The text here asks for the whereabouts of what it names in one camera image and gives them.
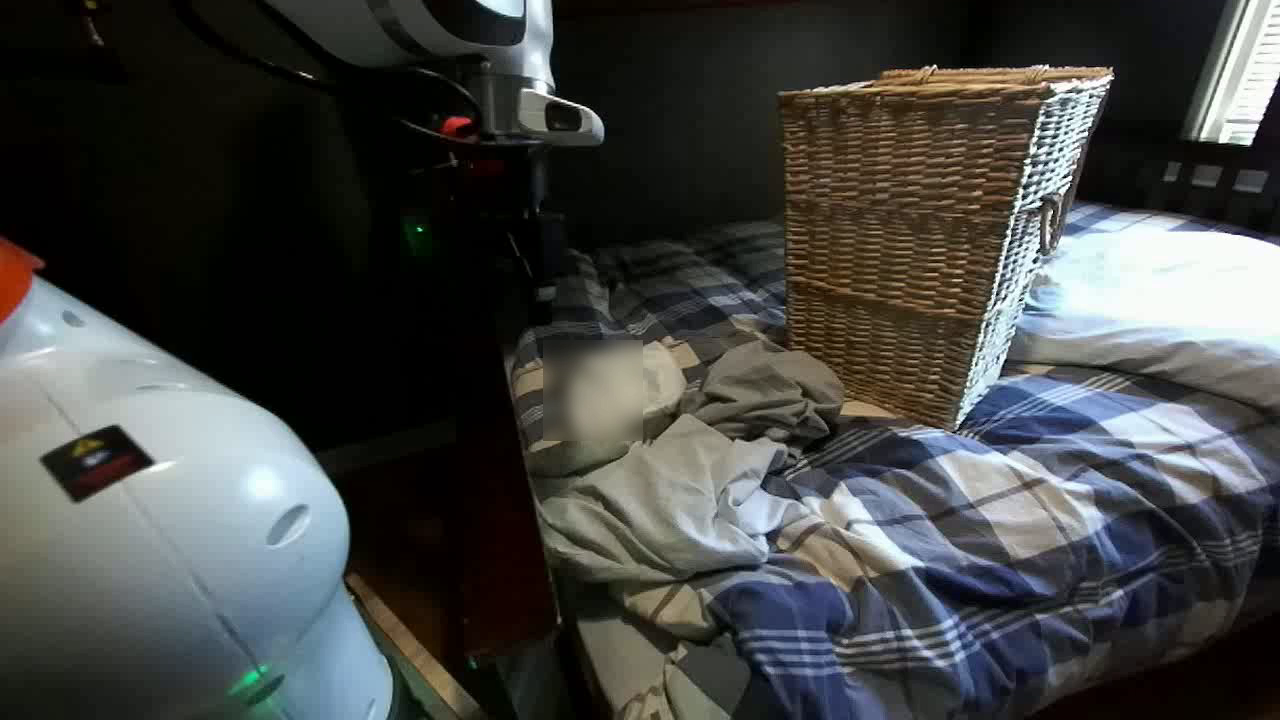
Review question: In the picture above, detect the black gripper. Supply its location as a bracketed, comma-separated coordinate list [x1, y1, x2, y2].
[458, 137, 554, 292]

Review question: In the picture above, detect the cream crumpled cloth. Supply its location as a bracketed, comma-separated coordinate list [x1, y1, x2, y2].
[519, 336, 704, 481]

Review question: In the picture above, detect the woven wicker laundry basket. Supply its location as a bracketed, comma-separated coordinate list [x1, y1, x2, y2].
[776, 61, 1121, 432]

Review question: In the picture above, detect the grey crumpled garment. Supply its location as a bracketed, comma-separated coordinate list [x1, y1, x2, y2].
[537, 412, 809, 641]

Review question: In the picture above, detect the blue plaid blanket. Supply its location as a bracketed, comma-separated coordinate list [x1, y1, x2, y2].
[504, 197, 1280, 720]

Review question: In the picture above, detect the white pillow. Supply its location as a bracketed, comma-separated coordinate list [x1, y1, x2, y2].
[1009, 201, 1280, 415]

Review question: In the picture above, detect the dark headboard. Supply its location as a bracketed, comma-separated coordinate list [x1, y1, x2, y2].
[1113, 137, 1280, 239]

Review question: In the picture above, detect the bright window with blinds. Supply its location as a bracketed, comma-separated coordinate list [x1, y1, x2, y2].
[1181, 0, 1280, 154]

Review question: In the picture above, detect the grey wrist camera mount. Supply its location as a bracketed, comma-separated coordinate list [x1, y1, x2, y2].
[465, 58, 608, 149]

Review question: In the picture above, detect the orange clamp ring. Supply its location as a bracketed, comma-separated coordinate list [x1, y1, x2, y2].
[0, 236, 50, 327]

